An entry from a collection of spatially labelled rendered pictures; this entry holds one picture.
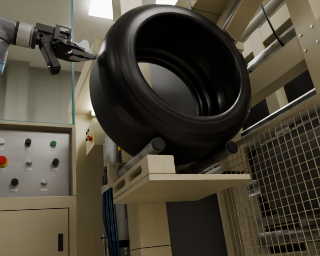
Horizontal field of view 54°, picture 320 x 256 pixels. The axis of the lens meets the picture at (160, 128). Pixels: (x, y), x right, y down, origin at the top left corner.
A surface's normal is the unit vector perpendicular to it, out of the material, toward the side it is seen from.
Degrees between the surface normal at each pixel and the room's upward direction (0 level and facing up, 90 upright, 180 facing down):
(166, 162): 90
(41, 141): 90
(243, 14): 162
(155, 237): 90
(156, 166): 90
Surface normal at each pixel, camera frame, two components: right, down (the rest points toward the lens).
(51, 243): 0.41, -0.39
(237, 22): 0.23, 0.75
